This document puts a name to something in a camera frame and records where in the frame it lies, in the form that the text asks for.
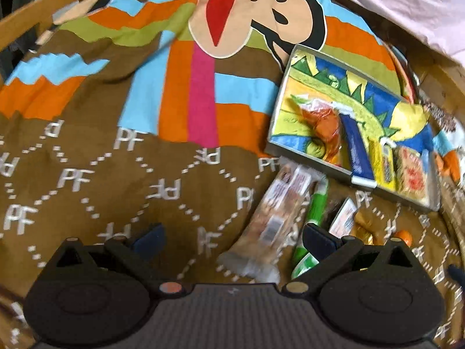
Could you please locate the rice cracker packet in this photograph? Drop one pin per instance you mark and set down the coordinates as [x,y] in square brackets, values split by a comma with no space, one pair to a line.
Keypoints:
[410,174]

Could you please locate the yellow snack packet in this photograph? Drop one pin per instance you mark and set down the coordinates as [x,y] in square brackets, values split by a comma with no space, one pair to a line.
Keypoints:
[383,167]

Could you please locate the clear nut bar packet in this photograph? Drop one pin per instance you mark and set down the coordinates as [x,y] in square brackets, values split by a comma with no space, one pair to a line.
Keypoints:
[269,218]

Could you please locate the orange red snack packet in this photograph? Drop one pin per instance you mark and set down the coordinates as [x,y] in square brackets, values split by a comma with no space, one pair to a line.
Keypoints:
[323,123]

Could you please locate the red striped cloth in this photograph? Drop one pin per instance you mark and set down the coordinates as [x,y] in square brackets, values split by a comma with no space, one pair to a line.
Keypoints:
[405,76]

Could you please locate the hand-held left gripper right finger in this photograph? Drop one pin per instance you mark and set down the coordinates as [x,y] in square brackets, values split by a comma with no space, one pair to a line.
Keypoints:
[319,240]

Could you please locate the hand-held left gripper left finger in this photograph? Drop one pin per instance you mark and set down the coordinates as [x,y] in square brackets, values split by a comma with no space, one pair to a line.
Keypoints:
[150,239]

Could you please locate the grey metal tray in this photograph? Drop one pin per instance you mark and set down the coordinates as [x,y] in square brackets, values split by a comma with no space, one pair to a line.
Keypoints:
[301,160]

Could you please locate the small orange fruit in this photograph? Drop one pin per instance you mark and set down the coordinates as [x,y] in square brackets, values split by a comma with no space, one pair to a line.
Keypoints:
[405,238]

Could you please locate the wooden bed frame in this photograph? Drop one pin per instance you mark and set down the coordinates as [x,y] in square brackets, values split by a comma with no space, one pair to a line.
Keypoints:
[21,25]

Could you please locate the green stick packet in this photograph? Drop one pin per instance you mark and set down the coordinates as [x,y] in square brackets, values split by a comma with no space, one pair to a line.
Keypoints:
[316,207]

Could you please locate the floral quilt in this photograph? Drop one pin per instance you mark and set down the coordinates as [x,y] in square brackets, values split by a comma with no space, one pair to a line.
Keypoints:
[441,116]

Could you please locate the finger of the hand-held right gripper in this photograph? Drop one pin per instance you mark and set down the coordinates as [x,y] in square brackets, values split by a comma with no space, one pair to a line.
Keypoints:
[457,272]

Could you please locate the gold foil packet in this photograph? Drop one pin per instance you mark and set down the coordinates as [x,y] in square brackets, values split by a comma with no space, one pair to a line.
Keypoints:
[365,227]

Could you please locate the pink bed sheet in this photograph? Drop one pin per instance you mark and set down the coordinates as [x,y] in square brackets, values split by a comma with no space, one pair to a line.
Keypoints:
[399,0]

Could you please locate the long blue packet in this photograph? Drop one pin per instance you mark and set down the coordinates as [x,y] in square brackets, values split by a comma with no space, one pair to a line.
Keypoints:
[358,152]

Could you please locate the cartoon monkey printed blanket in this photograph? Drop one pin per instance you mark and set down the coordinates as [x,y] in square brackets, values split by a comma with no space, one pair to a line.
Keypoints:
[109,134]

